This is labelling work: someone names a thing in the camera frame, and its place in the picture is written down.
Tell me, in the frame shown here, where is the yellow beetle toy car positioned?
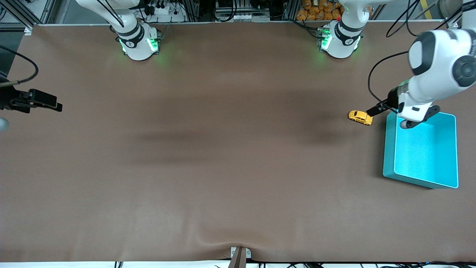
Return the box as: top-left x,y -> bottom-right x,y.
348,111 -> 373,126

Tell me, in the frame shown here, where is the teal plastic bin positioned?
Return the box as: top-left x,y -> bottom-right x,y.
383,111 -> 459,189

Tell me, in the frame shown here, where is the pile of orange toys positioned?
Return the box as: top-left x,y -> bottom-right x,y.
296,0 -> 344,21

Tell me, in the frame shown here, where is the white power strip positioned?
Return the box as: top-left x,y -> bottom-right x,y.
147,3 -> 177,16

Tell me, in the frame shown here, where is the brown table mat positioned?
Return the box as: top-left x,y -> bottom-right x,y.
0,22 -> 476,263

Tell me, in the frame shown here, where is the white terminal block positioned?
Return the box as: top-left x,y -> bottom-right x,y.
215,13 -> 271,22

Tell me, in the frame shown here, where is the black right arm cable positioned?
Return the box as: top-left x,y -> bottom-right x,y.
0,45 -> 39,87

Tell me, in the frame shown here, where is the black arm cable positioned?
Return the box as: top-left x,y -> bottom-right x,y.
367,0 -> 461,113
0,45 -> 39,87

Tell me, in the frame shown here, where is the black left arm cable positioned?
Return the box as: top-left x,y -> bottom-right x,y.
367,0 -> 461,113

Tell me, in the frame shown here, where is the aluminium frame post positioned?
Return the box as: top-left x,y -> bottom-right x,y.
444,0 -> 465,29
0,0 -> 56,25

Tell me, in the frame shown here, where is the brown camera support pole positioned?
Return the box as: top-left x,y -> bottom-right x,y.
228,247 -> 247,268

